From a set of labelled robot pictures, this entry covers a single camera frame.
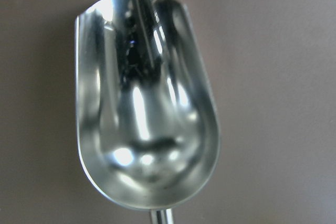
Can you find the steel ice scoop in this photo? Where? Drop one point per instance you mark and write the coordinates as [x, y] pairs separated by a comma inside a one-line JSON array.
[[147, 128]]

